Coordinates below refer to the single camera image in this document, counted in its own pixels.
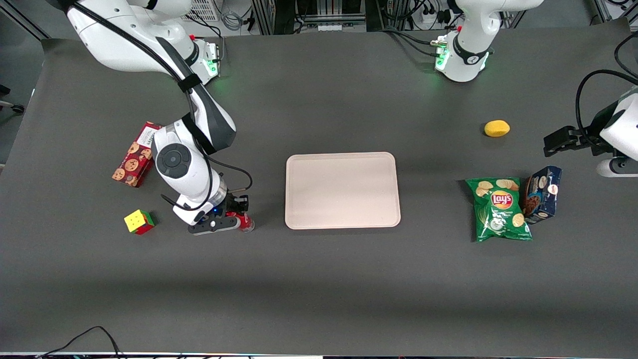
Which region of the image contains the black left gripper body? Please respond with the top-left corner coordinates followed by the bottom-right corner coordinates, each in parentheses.
top-left (580, 102), bottom-right (620, 157)

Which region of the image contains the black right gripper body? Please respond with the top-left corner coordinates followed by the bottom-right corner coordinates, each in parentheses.
top-left (225, 194), bottom-right (250, 215)

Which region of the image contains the beige plastic tray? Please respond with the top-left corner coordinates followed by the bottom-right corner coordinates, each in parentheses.
top-left (285, 152), bottom-right (402, 230)

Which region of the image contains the dark blue cookie box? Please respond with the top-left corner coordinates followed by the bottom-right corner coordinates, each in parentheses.
top-left (522, 166), bottom-right (563, 225)

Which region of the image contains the yellow lemon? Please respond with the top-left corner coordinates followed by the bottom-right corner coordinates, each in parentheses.
top-left (484, 120), bottom-right (511, 138)

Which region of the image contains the green Lays chips bag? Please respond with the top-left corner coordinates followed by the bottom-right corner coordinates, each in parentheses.
top-left (465, 178), bottom-right (533, 243)

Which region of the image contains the colourful puzzle cube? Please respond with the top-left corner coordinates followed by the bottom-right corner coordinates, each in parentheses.
top-left (124, 209), bottom-right (156, 236)

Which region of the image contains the red cookie box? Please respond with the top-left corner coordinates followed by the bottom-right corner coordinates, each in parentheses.
top-left (112, 121), bottom-right (163, 188)

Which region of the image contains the white power strip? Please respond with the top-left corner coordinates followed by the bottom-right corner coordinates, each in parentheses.
top-left (420, 9), bottom-right (452, 26)

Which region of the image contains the white vented box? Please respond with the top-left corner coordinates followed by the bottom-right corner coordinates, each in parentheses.
top-left (182, 0), bottom-right (221, 22)

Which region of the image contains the aluminium equipment rack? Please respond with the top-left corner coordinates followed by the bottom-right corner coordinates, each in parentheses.
top-left (251, 0), bottom-right (368, 36)

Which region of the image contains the black stand part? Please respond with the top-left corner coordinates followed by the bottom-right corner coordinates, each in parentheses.
top-left (0, 84), bottom-right (26, 114)

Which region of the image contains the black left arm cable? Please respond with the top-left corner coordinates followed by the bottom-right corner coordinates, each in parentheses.
top-left (575, 31), bottom-right (638, 141)

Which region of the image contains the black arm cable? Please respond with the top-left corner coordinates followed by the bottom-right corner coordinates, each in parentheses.
top-left (575, 31), bottom-right (638, 141)
top-left (70, 0), bottom-right (254, 210)

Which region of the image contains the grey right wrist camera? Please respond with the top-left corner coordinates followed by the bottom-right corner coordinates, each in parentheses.
top-left (187, 211), bottom-right (241, 236)

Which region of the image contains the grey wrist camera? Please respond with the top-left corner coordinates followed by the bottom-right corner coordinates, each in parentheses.
top-left (596, 156), bottom-right (638, 179)
top-left (187, 211), bottom-right (241, 236)

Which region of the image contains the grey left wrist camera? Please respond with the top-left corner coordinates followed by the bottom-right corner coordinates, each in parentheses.
top-left (596, 156), bottom-right (638, 179)

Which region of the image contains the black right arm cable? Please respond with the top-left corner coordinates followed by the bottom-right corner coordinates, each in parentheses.
top-left (70, 0), bottom-right (254, 210)

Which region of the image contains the black left base cable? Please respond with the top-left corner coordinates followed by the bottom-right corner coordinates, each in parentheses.
top-left (380, 27), bottom-right (449, 58)

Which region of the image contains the coiled grey cable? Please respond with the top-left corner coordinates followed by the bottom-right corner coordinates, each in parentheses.
top-left (219, 9), bottom-right (246, 31)

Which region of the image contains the black cable at table edge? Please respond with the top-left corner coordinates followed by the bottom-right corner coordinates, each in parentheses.
top-left (34, 326), bottom-right (123, 359)

